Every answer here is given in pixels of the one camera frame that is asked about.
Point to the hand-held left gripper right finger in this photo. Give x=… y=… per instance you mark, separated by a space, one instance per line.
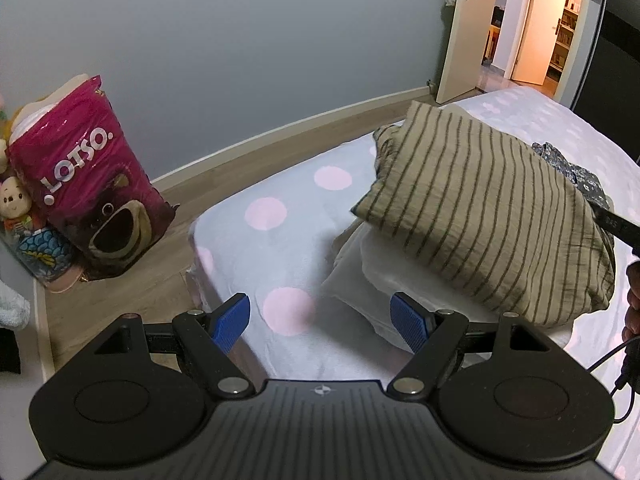
x=410 y=322

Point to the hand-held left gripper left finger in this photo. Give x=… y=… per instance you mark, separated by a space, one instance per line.
x=230 y=325

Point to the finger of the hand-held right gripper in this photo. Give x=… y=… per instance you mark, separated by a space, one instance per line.
x=596 y=212

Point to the olive striped shirt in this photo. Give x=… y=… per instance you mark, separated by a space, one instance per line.
x=475 y=210

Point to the person's right hand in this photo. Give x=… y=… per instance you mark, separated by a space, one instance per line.
x=634 y=300

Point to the dark floral garment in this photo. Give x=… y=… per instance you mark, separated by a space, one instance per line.
x=575 y=175

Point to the white folded garment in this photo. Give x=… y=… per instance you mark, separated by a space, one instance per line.
x=370 y=280

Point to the black sliding wardrobe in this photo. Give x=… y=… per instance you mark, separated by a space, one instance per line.
x=620 y=85

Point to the bookshelf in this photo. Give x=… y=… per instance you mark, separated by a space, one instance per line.
x=565 y=35

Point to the blue patterned bag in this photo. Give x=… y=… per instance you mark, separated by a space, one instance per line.
x=45 y=255

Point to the beige room door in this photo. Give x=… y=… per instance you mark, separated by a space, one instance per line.
x=465 y=50

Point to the magenta printed plastic bag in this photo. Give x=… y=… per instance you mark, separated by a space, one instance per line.
x=90 y=170

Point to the white fluffy cloth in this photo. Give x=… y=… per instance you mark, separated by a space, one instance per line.
x=12 y=305

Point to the black cloth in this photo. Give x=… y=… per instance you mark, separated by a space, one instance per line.
x=7 y=352

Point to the pink-faced plush toy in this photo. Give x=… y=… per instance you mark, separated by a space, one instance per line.
x=15 y=200

